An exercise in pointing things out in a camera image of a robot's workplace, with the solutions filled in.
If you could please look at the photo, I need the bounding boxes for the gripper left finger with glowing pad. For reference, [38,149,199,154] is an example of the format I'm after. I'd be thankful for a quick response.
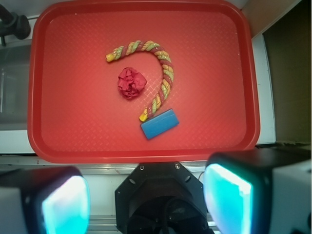
[0,166,91,234]

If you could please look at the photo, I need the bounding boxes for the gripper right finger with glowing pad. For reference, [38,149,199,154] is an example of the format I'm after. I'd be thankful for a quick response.
[203,148,312,234]

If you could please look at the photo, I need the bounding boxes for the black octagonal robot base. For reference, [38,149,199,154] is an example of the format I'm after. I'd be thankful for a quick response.
[115,162,213,234]

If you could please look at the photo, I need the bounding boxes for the red plastic tray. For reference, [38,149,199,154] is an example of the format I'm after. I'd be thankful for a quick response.
[27,0,260,163]

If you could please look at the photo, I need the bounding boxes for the blue rectangular block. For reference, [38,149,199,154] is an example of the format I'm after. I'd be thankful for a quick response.
[141,109,179,140]

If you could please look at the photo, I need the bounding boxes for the crumpled red paper ball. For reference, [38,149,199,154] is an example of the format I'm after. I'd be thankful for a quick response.
[117,67,147,99]

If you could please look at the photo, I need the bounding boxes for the black clamp knob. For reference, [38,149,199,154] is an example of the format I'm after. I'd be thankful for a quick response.
[0,4,31,47]

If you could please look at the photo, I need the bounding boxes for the multicolored twisted rope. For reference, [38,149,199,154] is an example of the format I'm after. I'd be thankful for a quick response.
[105,40,176,122]

